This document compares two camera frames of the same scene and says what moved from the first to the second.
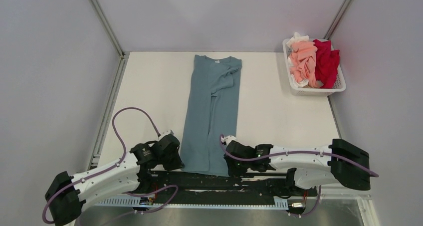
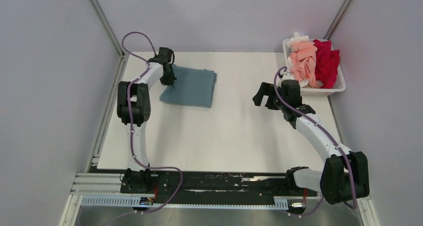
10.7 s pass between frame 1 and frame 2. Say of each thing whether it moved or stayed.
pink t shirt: stayed
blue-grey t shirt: moved
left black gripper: moved
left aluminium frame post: stayed
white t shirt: stayed
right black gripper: moved
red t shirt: stayed
